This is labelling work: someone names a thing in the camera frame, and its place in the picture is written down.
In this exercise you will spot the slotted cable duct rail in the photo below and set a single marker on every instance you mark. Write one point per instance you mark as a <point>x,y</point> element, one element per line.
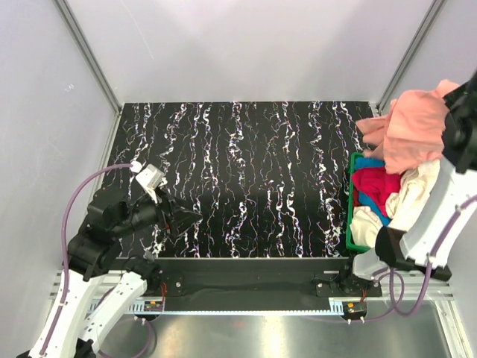
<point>315,306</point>

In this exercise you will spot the aluminium frame post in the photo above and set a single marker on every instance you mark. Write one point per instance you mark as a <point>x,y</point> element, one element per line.
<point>420,34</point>
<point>84,48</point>

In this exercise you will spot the small controller board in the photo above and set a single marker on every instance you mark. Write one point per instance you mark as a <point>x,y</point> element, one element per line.
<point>153,306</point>
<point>356,308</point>

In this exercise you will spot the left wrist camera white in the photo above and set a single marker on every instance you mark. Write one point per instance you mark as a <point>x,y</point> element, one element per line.
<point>149,177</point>

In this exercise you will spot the right small controller board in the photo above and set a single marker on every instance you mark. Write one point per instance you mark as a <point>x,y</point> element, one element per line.
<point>356,308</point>

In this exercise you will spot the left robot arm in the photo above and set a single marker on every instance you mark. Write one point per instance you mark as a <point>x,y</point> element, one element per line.
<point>72,329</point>

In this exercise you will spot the left small controller board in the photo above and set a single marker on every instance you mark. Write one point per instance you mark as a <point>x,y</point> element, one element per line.
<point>153,306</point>

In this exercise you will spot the right aluminium frame post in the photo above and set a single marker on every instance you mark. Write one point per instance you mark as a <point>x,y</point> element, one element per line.
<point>420,34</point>

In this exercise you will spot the cream white t-shirt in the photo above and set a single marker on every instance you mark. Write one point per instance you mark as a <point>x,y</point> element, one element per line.
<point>404,207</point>

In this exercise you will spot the blue t-shirt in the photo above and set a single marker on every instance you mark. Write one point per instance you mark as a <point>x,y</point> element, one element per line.
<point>378,210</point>

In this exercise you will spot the left aluminium frame post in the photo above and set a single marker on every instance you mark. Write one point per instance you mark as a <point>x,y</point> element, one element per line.
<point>84,48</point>

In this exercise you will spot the magenta t-shirt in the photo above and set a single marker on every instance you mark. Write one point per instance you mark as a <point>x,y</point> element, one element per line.
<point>376,183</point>

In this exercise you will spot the green plastic basket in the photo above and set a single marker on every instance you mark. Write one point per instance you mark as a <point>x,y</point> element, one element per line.
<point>352,209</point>

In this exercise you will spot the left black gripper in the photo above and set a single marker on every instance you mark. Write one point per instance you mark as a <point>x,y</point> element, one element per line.
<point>179,219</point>

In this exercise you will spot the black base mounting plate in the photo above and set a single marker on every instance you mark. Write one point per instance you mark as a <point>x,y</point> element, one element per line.
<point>267,279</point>

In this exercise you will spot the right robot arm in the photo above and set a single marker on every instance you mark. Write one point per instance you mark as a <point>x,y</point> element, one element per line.
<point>427,245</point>

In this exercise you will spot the salmon pink t-shirt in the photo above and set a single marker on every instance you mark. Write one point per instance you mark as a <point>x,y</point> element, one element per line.
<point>411,132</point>

